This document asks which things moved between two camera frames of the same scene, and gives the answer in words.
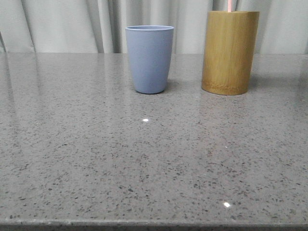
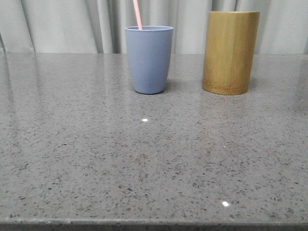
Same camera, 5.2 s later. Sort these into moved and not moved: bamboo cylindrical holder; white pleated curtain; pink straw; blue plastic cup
Moved: pink straw
Not moved: white pleated curtain; bamboo cylindrical holder; blue plastic cup
